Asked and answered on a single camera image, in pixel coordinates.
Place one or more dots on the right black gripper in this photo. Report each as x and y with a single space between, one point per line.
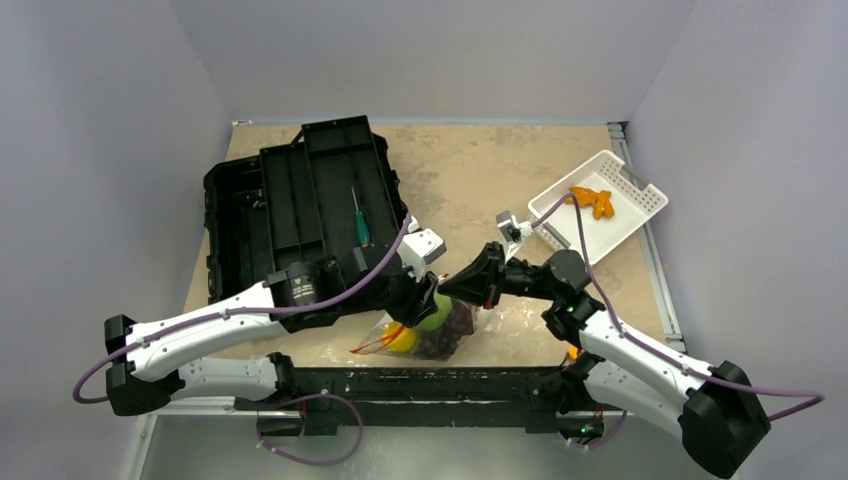
494 275

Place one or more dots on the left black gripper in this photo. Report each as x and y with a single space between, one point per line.
418 298

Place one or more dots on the green cabbage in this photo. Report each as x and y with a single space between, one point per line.
435 320

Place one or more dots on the yellow orange fruit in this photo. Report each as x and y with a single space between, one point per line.
399 339

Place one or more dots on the clear zip bag orange zipper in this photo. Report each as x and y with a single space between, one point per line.
372 342

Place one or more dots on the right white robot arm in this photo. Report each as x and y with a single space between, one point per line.
711 409

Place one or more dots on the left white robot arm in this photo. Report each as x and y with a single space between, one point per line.
155 363

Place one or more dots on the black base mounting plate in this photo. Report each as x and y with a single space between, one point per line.
579 427

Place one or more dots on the black plastic toolbox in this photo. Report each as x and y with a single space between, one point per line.
237 223

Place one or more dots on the orange carrot pieces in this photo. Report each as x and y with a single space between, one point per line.
599 201

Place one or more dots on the black toolbox tray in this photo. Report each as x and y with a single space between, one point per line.
314 184

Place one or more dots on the white plastic basket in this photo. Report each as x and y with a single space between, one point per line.
633 207

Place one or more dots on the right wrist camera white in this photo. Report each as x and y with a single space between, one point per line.
514 233

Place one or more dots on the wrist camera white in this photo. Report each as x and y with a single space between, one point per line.
420 245
514 233

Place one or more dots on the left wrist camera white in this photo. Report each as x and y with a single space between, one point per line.
420 245

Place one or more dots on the green handle screwdriver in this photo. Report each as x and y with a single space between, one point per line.
361 226

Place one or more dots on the aluminium frame rail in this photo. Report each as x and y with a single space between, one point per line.
533 398

